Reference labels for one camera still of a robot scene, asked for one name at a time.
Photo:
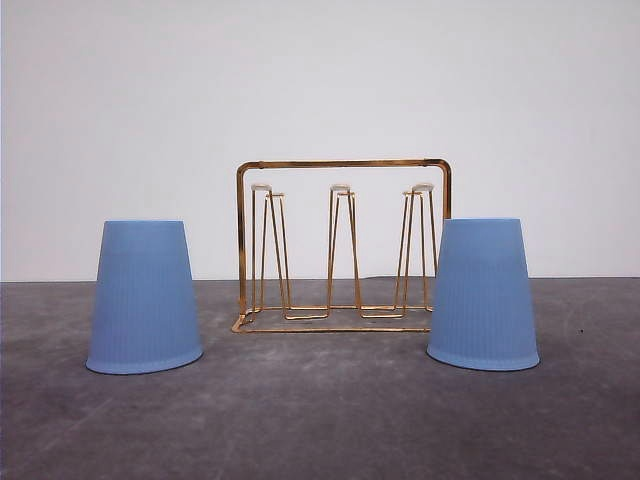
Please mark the blue ribbed cup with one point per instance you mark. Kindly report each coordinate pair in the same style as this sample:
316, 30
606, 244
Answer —
482, 314
143, 316

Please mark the gold wire cup rack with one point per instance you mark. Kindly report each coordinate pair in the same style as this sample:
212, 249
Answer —
337, 259

